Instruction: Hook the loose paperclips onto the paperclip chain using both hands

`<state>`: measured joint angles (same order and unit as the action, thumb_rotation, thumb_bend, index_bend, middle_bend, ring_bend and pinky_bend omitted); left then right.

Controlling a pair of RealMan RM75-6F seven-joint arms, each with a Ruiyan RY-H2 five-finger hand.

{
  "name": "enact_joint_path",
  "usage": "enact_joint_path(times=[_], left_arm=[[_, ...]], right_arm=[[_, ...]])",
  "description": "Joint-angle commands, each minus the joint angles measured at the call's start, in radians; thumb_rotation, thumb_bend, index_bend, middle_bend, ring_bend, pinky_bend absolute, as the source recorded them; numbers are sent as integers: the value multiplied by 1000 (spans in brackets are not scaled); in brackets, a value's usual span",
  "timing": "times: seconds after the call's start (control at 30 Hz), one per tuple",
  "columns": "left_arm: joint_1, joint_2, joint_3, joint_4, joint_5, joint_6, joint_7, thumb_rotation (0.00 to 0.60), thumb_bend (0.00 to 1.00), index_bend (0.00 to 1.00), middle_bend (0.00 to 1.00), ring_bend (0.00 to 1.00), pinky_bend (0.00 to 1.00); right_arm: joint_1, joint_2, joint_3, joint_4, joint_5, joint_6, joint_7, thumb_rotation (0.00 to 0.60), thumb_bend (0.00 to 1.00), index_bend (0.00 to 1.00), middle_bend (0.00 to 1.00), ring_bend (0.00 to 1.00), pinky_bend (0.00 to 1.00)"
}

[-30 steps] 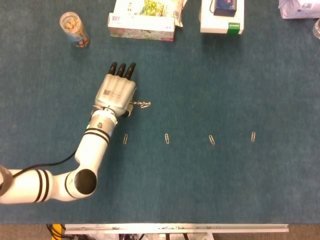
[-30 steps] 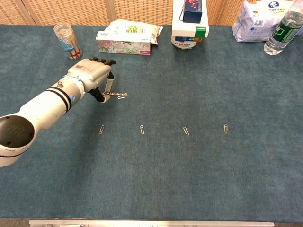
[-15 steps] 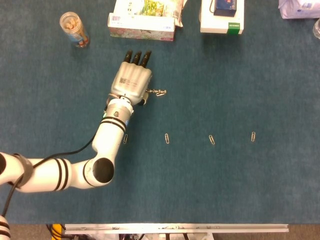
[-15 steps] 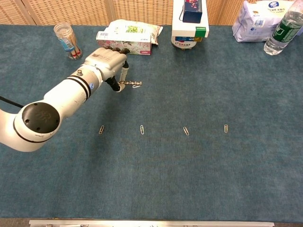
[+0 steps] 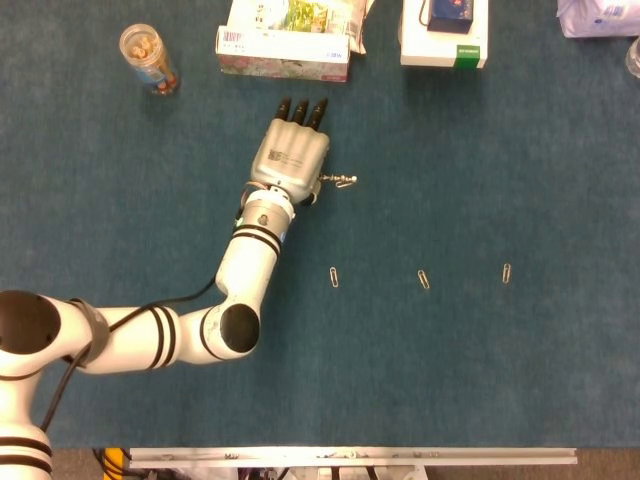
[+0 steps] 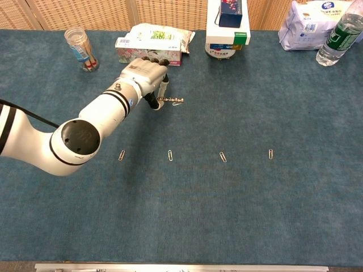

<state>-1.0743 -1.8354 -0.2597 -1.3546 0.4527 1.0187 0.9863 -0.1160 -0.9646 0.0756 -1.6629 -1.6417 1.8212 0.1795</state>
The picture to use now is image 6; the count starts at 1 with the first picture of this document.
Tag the aluminium rail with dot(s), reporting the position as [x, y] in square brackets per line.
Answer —
[181, 267]

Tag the wicker folding screen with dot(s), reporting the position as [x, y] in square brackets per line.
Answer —
[85, 14]

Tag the dark blue small box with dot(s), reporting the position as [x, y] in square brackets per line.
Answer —
[231, 12]

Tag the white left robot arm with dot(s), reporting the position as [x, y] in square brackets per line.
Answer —
[105, 110]

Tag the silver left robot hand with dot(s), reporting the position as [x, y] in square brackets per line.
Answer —
[144, 73]

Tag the white can blue label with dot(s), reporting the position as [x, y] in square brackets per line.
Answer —
[221, 51]

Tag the paperclip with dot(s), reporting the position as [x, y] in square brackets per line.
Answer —
[270, 153]
[177, 104]
[223, 157]
[170, 155]
[122, 156]

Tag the clear plastic jar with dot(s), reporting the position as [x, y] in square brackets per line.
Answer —
[80, 48]

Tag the teal felt table mat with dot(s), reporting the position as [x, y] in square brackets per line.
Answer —
[181, 198]

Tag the white wet wipes pack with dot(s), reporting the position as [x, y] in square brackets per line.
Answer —
[161, 35]

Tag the white box green label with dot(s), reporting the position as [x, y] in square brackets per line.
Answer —
[227, 35]

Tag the floral tissue box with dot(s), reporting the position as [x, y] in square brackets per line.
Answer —
[147, 51]

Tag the clear water bottle green label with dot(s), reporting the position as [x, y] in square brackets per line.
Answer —
[337, 39]

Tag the silver magnetic bead rod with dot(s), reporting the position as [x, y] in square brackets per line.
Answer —
[171, 99]

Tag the white bag blue print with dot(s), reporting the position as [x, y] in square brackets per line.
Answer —
[307, 28]

